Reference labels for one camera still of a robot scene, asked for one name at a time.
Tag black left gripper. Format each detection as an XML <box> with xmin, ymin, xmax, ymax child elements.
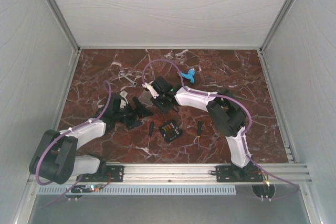
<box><xmin>114</xmin><ymin>97</ymin><xmax>153</xmax><ymax>130</ymax></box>

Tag black fuse box base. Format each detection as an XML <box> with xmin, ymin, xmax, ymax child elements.
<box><xmin>159</xmin><ymin>120</ymin><xmax>183</xmax><ymax>143</ymax></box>

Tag clear plastic fuse box lid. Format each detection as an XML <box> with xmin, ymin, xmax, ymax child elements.
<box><xmin>138</xmin><ymin>90</ymin><xmax>153</xmax><ymax>106</ymax></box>

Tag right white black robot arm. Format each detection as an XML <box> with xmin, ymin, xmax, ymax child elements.
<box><xmin>142</xmin><ymin>77</ymin><xmax>251</xmax><ymax>181</ymax></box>

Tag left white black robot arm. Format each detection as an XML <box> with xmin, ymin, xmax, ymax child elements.
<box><xmin>29</xmin><ymin>94</ymin><xmax>153</xmax><ymax>185</ymax></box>

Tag silver ratchet wrench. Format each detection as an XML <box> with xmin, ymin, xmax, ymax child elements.
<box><xmin>119</xmin><ymin>71</ymin><xmax>138</xmax><ymax>86</ymax></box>

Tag blue glue gun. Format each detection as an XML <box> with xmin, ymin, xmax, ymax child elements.
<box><xmin>177</xmin><ymin>68</ymin><xmax>196</xmax><ymax>84</ymax></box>

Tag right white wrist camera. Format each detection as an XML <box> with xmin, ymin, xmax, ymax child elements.
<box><xmin>142</xmin><ymin>82</ymin><xmax>159</xmax><ymax>99</ymax></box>

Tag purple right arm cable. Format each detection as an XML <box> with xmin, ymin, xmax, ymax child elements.
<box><xmin>141</xmin><ymin>58</ymin><xmax>301</xmax><ymax>200</ymax></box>

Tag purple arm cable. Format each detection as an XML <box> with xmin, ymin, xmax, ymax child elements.
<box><xmin>35</xmin><ymin>80</ymin><xmax>112</xmax><ymax>208</ymax></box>
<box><xmin>141</xmin><ymin>58</ymin><xmax>301</xmax><ymax>200</ymax></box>

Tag yellow black handle screwdriver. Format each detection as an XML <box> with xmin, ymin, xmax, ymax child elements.
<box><xmin>197</xmin><ymin>120</ymin><xmax>202</xmax><ymax>149</ymax></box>

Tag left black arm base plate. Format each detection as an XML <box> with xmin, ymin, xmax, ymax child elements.
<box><xmin>80</xmin><ymin>165</ymin><xmax>124</xmax><ymax>183</ymax></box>

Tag aluminium front rail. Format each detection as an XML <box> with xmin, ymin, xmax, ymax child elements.
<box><xmin>28</xmin><ymin>163</ymin><xmax>313</xmax><ymax>185</ymax></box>

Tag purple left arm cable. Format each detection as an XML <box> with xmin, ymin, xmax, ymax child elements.
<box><xmin>35</xmin><ymin>80</ymin><xmax>112</xmax><ymax>208</ymax></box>

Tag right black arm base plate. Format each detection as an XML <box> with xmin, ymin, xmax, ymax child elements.
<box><xmin>210</xmin><ymin>165</ymin><xmax>264</xmax><ymax>183</ymax></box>

